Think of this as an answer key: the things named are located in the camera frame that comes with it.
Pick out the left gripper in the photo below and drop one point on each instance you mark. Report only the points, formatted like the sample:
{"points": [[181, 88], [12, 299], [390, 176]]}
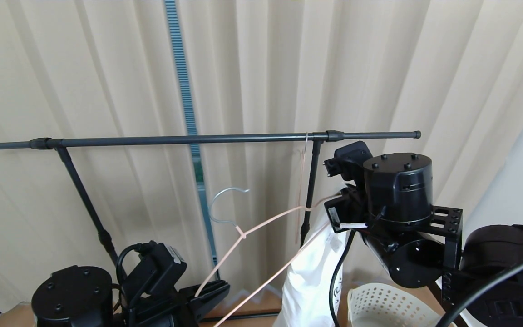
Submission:
{"points": [[175, 313]]}

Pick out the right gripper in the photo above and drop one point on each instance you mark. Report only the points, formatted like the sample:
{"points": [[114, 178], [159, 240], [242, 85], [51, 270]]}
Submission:
{"points": [[345, 211]]}

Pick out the white printed t-shirt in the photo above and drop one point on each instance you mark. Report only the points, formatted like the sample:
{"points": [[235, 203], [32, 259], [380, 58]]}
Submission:
{"points": [[309, 281]]}

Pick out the pink clothes hanger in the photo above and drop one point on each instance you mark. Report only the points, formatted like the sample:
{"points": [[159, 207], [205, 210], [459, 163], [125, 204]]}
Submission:
{"points": [[301, 181], [242, 234]]}

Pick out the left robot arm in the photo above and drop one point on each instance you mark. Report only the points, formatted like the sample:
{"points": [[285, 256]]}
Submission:
{"points": [[73, 295]]}

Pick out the white laundry basket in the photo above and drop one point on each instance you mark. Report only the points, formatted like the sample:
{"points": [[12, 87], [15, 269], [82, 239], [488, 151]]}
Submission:
{"points": [[379, 304]]}

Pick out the black clothes rack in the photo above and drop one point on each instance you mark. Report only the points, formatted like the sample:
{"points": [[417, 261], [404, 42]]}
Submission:
{"points": [[175, 139]]}

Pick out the beige curtain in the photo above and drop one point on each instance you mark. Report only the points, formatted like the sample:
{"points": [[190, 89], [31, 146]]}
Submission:
{"points": [[334, 68], [61, 68]]}

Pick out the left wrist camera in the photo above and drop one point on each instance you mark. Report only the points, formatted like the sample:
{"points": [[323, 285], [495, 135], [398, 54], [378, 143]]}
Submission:
{"points": [[157, 268]]}

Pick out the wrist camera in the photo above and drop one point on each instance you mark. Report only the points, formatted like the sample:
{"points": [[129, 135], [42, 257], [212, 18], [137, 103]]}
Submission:
{"points": [[347, 159], [157, 268]]}

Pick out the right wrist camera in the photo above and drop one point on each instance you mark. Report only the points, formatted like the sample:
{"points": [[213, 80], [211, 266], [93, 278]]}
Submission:
{"points": [[347, 159]]}

